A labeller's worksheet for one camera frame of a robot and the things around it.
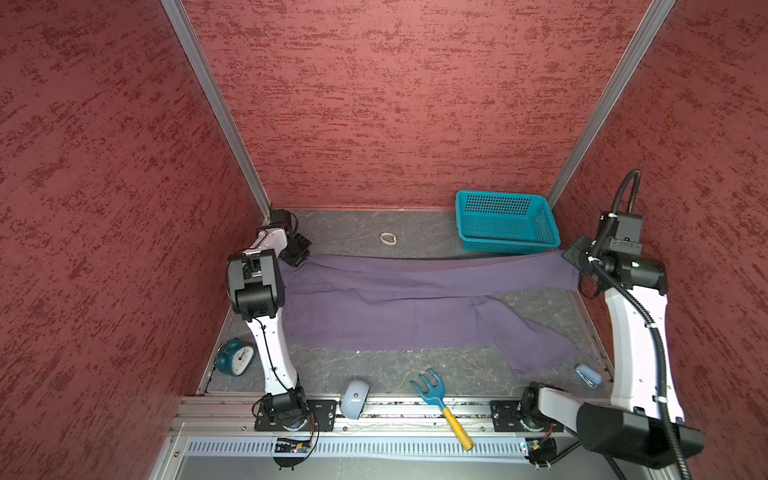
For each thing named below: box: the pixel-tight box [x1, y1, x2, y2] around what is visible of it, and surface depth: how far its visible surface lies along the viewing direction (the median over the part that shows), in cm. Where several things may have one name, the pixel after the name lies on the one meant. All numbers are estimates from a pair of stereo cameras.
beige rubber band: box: [379, 232, 397, 246], surface depth 112 cm
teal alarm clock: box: [216, 338, 256, 376], surface depth 79 cm
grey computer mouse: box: [340, 379, 370, 420], surface depth 71 cm
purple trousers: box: [282, 252, 579, 377], surface depth 94 cm
